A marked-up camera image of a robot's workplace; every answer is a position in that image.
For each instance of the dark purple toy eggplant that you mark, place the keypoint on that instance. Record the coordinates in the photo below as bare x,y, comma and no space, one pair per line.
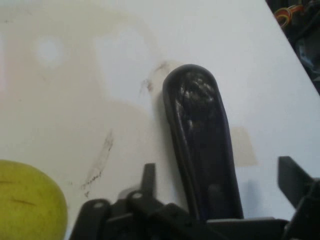
200,125

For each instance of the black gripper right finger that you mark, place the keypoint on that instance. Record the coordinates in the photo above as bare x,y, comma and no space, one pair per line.
295,182

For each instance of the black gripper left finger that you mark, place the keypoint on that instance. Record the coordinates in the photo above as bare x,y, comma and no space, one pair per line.
150,215

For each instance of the green pear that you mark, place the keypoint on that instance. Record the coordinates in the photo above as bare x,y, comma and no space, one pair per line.
27,202

